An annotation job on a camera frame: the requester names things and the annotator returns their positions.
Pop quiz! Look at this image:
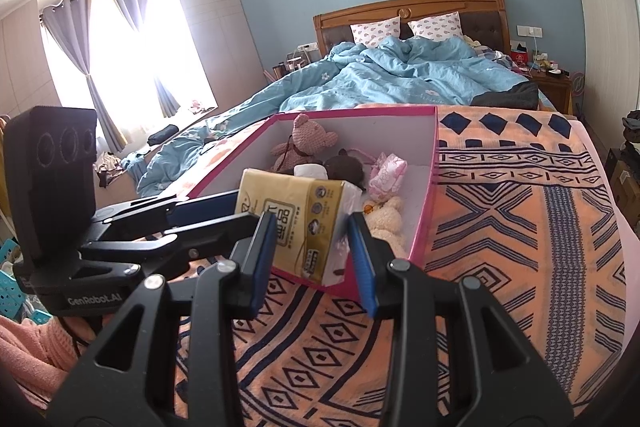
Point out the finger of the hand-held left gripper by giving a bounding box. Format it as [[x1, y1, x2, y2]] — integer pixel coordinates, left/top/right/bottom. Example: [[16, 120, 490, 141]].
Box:
[[90, 189, 240, 233], [80, 212, 261, 267]]

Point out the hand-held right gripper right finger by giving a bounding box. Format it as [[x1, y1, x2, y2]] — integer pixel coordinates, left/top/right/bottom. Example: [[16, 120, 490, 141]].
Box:
[[347, 212, 576, 427]]

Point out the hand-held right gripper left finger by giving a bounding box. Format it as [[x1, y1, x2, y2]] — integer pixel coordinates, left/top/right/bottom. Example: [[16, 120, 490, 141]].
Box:
[[45, 209, 278, 427]]

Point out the cream fluffy plush keychain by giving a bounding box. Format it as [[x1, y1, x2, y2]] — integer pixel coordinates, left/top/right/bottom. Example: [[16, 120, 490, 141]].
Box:
[[362, 196, 405, 253]]

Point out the yellow tissue pack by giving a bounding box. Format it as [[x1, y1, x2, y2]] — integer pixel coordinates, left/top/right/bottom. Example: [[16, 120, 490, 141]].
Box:
[[235, 168, 365, 285]]

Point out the pink cardboard box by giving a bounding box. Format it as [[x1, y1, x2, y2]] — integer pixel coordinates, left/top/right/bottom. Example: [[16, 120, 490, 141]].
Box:
[[187, 105, 440, 303]]

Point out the pink satin flower pouch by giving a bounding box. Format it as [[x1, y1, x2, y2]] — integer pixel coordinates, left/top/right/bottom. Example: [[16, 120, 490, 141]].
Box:
[[347, 148, 407, 202]]

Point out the brown knitted bear plush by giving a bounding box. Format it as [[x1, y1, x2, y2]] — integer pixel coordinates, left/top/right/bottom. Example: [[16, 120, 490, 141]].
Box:
[[294, 148, 371, 192]]

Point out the pink knitted bear plush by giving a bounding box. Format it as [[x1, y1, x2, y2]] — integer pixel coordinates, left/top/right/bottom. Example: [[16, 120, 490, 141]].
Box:
[[270, 113, 338, 172]]

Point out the person's left forearm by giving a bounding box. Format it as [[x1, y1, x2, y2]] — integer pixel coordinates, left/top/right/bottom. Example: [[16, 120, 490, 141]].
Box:
[[0, 314, 81, 413]]

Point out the black pouch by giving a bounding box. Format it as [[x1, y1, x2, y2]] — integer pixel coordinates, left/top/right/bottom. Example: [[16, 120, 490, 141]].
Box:
[[148, 125, 178, 145]]

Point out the blue plastic basket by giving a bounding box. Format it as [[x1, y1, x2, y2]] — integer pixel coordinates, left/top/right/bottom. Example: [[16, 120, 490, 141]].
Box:
[[0, 239, 51, 323]]

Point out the orange patterned blanket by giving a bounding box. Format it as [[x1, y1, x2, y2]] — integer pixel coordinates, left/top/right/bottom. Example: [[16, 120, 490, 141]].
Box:
[[150, 104, 628, 427]]

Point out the grey purple curtain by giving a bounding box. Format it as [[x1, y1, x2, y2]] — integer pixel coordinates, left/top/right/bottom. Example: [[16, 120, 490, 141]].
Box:
[[40, 0, 126, 152], [102, 0, 181, 118]]

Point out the light blue duvet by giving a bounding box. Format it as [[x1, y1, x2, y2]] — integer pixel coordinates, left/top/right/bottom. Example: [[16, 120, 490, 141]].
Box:
[[120, 38, 531, 198]]

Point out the dark grey cloth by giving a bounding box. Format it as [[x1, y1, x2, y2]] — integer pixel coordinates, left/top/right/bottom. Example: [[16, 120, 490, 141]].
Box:
[[472, 82, 540, 110]]

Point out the white patterned pillow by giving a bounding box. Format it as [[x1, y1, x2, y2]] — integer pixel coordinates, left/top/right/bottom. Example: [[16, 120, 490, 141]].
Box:
[[407, 12, 462, 40], [350, 16, 401, 48]]

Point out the wooden nightstand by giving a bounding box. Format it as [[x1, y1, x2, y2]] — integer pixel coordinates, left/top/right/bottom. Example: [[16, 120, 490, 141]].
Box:
[[530, 72, 573, 112]]

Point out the wooden bed headboard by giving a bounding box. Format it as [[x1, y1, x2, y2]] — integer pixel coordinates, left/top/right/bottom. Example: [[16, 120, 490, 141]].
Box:
[[313, 0, 512, 58]]

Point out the pile of dark clothes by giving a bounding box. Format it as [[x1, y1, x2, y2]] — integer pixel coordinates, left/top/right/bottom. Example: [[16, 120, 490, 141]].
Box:
[[620, 109, 640, 142]]

